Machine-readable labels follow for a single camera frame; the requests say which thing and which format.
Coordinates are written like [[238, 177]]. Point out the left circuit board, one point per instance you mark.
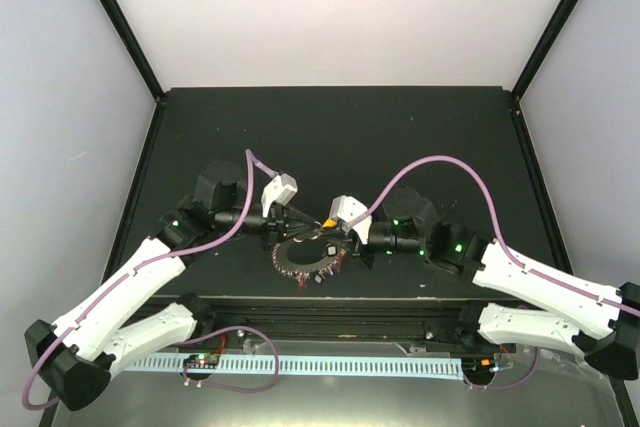
[[202, 361]]

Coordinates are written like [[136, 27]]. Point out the keyring with coloured keys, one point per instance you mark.
[[314, 260]]

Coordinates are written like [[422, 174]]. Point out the right circuit board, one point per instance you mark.
[[487, 365]]

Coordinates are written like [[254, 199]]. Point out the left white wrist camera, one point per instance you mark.
[[280, 190]]

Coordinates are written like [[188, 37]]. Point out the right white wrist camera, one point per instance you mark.
[[350, 215]]

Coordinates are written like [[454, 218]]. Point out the black aluminium front rail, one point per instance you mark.
[[407, 321]]

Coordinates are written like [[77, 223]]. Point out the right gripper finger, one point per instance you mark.
[[333, 226], [341, 242]]

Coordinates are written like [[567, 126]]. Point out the right black frame post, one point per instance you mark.
[[543, 46]]

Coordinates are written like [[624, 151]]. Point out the left black frame post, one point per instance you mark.
[[128, 38]]

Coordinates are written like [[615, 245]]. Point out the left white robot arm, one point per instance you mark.
[[78, 354]]

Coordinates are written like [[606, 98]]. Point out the black work mat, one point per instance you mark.
[[351, 140]]

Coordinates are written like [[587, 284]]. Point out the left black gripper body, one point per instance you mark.
[[273, 222]]

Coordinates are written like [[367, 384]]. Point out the circuit board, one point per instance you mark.
[[202, 361], [487, 365]]

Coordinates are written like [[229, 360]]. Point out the black frame post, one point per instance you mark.
[[128, 38], [543, 46]]

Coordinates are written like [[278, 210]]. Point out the white slotted cable duct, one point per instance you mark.
[[291, 365]]

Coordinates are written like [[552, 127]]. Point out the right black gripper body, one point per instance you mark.
[[358, 252]]

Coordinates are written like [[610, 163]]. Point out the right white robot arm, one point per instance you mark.
[[597, 323]]

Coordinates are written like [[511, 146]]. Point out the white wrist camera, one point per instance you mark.
[[350, 215], [280, 190]]

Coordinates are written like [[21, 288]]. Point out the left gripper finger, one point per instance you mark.
[[305, 234], [296, 215]]

